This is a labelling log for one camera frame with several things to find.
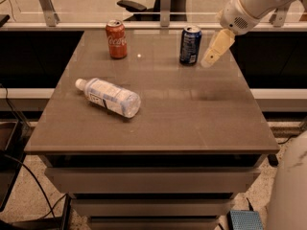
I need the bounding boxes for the red coca-cola can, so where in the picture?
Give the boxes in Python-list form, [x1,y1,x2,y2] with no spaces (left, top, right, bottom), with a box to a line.
[106,19,127,59]

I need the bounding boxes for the left metal glass bracket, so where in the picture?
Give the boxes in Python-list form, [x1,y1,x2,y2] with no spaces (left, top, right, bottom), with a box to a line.
[38,0,59,27]

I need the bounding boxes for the grey drawer cabinet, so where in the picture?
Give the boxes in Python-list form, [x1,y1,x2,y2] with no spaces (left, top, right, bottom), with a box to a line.
[26,30,278,230]

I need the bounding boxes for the black floor cable left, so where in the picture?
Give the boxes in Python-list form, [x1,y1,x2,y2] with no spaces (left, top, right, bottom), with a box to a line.
[0,83,68,222]

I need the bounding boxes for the black power adapter cable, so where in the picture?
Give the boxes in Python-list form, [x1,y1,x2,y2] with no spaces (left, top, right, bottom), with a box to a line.
[267,134,298,168]

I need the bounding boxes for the middle metal glass bracket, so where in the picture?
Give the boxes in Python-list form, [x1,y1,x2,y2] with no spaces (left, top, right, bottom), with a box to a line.
[160,0,171,27]

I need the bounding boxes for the metal glass bracket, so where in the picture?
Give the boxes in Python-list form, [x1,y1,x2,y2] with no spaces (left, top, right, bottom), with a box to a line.
[38,0,59,27]
[269,3,291,27]
[160,0,171,27]

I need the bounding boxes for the blue pepsi can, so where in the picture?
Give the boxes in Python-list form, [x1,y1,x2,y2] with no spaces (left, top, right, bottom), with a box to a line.
[179,25,202,65]

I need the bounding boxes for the clear plastic water bottle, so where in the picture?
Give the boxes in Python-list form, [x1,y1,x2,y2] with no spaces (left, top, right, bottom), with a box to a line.
[75,78,141,118]

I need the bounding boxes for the right metal glass bracket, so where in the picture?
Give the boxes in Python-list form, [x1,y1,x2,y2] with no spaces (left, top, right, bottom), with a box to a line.
[269,3,291,27]

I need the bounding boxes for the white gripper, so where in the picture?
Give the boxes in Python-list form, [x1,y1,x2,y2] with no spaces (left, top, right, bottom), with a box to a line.
[201,0,260,68]

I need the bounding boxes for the black office chair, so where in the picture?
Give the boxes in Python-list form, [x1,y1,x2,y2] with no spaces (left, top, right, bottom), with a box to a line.
[117,0,187,21]

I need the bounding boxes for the blue perforated box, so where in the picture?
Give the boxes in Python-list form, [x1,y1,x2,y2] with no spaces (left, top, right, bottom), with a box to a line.
[227,210,264,230]

